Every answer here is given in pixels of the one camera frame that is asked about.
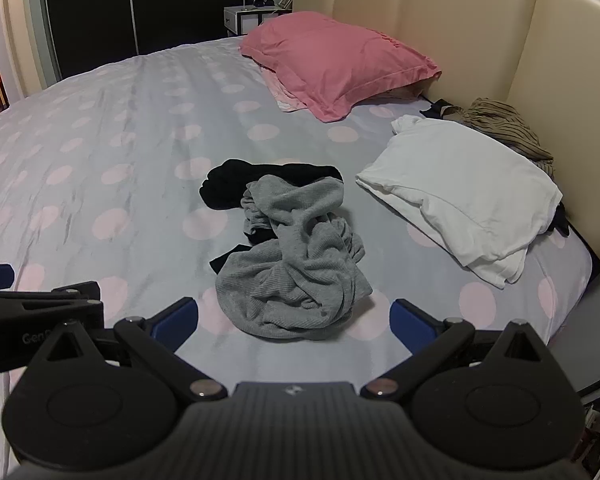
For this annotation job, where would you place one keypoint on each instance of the bed with pink dotted sheet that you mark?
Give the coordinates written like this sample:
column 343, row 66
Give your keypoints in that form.
column 130, row 160

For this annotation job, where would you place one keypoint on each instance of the beige padded headboard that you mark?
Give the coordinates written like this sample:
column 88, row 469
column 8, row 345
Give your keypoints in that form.
column 455, row 20

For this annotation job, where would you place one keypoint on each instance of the brown striped garment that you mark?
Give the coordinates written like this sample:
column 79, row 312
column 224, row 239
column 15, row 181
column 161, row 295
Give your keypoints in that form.
column 505, row 125

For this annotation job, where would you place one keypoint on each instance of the white nightstand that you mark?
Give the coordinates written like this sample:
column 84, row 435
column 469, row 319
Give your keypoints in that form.
column 245, row 20

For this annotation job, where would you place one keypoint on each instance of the white folded cloth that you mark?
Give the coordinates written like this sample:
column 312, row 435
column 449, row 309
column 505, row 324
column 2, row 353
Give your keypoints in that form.
column 460, row 195

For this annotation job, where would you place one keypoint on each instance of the dark cloth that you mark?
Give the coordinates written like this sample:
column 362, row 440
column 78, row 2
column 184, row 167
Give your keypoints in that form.
column 440, row 109
column 561, row 220

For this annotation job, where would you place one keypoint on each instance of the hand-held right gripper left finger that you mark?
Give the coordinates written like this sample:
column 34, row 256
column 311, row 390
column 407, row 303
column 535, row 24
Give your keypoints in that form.
column 177, row 320

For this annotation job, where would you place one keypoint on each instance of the beige door frame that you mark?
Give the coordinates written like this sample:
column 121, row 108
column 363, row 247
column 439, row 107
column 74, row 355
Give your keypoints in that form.
column 25, row 25

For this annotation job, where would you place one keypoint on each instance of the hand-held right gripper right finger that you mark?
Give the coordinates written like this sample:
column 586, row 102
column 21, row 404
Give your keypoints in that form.
column 407, row 320

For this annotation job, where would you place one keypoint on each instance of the grey shirt with black sleeves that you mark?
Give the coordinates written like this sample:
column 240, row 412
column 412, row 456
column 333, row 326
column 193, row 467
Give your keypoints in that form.
column 290, row 260

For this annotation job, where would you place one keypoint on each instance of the black sliding wardrobe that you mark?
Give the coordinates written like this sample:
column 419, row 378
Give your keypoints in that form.
column 155, row 5

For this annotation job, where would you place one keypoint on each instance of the light pink pillow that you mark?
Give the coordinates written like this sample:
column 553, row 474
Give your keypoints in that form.
column 285, row 95

